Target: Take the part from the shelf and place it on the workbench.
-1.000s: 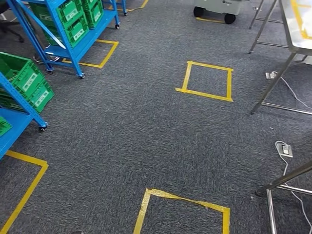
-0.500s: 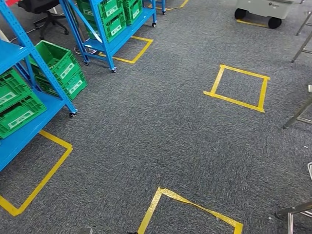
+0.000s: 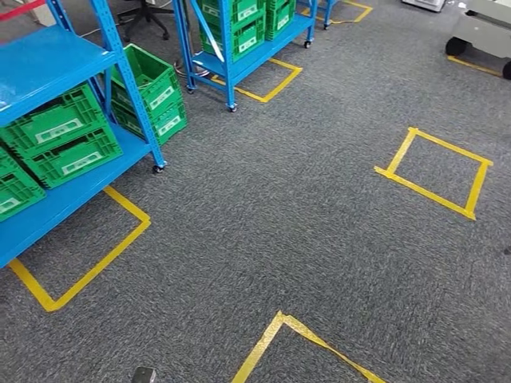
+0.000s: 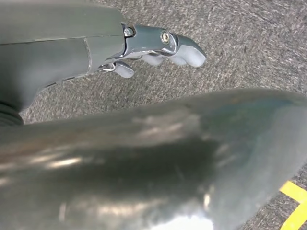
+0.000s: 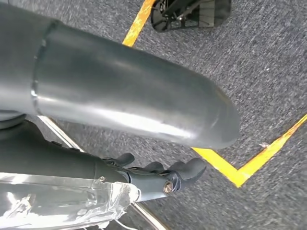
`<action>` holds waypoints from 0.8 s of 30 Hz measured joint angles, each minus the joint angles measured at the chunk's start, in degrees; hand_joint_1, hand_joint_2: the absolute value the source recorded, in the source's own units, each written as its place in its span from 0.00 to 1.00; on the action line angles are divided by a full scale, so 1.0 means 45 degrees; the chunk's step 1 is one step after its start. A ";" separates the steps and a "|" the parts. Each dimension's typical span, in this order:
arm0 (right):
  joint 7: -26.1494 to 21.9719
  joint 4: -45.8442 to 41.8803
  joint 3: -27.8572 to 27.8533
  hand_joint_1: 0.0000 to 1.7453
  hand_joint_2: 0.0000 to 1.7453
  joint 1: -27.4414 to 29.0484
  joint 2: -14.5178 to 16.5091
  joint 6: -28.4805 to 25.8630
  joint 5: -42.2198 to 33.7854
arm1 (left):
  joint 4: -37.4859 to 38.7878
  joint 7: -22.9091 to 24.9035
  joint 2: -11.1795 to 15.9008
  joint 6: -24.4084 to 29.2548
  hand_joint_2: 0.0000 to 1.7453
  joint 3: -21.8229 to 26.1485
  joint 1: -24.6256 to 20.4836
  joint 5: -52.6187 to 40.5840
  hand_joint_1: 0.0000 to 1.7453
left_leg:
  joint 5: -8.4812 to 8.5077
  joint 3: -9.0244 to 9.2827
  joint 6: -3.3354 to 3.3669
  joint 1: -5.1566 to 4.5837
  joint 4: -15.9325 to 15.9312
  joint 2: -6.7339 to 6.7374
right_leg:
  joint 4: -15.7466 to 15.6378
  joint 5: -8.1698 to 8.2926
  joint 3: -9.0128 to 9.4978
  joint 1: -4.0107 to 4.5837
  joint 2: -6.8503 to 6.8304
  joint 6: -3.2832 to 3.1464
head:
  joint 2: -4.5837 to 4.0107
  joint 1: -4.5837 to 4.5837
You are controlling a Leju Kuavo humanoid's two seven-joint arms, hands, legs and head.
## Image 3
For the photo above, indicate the folded green plastic crate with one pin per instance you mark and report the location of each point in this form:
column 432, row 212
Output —
column 279, row 29
column 279, row 5
column 223, row 8
column 223, row 45
column 80, row 103
column 20, row 185
column 108, row 145
column 131, row 124

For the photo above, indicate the round metal floor base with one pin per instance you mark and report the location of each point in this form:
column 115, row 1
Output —
column 199, row 71

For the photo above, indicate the yellow floor tape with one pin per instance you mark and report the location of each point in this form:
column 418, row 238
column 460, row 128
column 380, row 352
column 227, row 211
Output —
column 423, row 193
column 363, row 13
column 287, row 79
column 475, row 66
column 260, row 349

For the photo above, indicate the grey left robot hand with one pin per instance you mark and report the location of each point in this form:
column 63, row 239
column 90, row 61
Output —
column 143, row 376

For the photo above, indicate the blue metal shelf rack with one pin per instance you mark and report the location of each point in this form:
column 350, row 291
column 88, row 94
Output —
column 255, row 58
column 328, row 10
column 40, row 58

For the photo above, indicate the white equipment base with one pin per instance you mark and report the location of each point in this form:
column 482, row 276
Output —
column 423, row 4

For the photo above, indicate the black office chair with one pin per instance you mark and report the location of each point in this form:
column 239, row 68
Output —
column 147, row 13

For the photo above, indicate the white wheeled cart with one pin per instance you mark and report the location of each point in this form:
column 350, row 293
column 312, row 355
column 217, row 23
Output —
column 483, row 31

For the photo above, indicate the open green plastic crate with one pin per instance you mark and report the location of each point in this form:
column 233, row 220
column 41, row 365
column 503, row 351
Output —
column 140, row 69

